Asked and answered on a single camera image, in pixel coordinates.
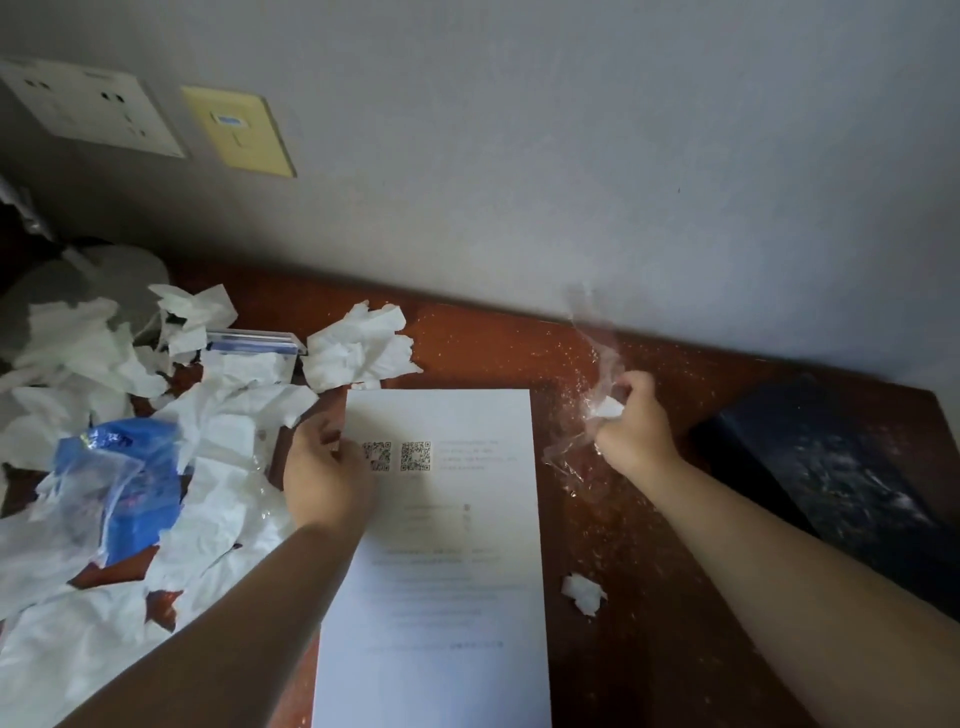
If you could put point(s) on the person's right hand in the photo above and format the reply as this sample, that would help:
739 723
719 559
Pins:
639 444

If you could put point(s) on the person's left hand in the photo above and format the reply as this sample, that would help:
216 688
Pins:
327 484

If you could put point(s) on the person's right fingers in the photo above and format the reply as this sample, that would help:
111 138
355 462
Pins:
637 397

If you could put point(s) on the person's left fingers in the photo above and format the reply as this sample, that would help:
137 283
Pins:
322 435

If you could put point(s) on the small white tissue wad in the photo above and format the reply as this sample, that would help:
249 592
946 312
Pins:
607 409

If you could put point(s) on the clear plastic wrapper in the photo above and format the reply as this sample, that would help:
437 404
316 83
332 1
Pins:
592 352

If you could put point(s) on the white printed paper sheet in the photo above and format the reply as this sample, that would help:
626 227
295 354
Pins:
442 570

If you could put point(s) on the person's left forearm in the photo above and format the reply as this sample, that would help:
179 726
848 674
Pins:
225 637

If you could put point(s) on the person's right forearm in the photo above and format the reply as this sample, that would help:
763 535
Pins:
810 592

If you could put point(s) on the crumpled white tissue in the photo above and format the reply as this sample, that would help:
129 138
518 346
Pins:
352 349

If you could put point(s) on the pile of crumpled white tissues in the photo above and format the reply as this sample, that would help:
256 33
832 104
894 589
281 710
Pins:
217 450

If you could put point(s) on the blue and white flat box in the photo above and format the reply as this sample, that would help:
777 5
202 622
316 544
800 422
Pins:
255 343

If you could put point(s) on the blue plastic tissue packet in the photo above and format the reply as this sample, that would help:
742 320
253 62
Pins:
135 480

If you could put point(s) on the torn white tissue scrap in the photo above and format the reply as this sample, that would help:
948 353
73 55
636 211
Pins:
583 594

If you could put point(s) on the dark blue book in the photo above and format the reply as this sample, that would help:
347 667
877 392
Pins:
832 472

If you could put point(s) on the yellow wall plate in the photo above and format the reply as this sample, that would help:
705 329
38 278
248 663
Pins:
238 131

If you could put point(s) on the white wall socket panel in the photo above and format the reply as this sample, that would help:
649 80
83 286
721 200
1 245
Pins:
90 105

